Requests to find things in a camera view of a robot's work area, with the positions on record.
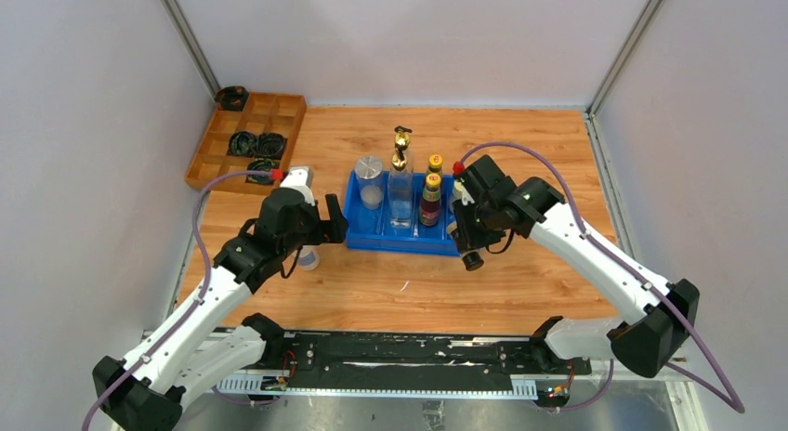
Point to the jar with pale yellow lid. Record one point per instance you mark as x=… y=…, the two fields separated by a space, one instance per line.
x=456 y=194

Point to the small black pepper shaker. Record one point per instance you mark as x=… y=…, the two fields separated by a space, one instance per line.
x=472 y=260

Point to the green label sauce bottle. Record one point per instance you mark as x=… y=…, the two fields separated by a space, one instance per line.
x=430 y=201

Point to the glass bottle with brown sauce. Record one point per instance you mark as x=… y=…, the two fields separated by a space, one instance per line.
x=402 y=142

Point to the aluminium frame rail front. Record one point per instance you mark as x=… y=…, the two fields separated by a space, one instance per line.
x=610 y=397

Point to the dark coiled roll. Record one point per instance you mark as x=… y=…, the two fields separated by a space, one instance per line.
x=263 y=171
x=270 y=145
x=242 y=144

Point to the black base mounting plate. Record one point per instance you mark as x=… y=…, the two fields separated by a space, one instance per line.
x=412 y=363

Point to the dark coiled roll upper right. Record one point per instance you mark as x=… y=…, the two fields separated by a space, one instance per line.
x=270 y=145

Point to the white bead jar blue label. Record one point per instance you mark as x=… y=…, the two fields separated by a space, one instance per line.
x=308 y=258

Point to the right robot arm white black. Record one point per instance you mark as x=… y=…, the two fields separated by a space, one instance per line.
x=653 y=314

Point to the clear glass oil bottle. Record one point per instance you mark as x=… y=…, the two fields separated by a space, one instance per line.
x=400 y=193

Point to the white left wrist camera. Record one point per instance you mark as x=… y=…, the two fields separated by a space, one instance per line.
x=300 y=178

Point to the wooden compartment tray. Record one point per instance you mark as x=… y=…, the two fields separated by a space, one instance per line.
x=254 y=131

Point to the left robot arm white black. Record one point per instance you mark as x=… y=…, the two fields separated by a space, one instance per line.
x=185 y=323

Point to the dark coiled roll lower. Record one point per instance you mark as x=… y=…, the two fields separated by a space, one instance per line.
x=263 y=171

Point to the jar with silver lid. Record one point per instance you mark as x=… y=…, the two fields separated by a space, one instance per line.
x=368 y=171

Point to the red label sauce bottle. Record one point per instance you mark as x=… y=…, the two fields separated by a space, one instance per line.
x=435 y=164

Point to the dark coiled roll upper left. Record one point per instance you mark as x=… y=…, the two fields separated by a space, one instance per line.
x=242 y=144

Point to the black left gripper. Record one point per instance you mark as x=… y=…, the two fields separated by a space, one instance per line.
x=335 y=227

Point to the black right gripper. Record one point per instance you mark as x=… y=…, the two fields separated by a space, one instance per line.
x=469 y=239

